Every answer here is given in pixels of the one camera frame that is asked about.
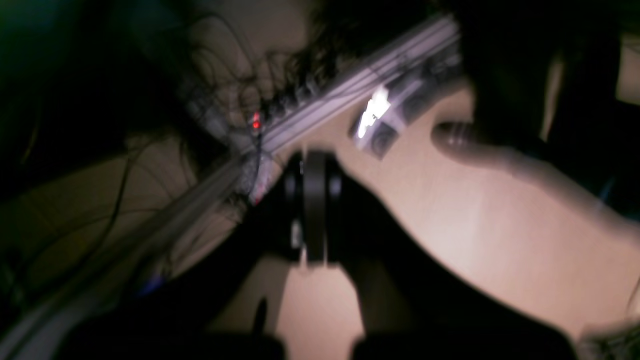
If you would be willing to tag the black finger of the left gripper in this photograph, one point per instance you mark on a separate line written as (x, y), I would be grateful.
(412, 307)
(173, 321)

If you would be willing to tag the black power strip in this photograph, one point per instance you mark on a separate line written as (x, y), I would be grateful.
(237, 109)

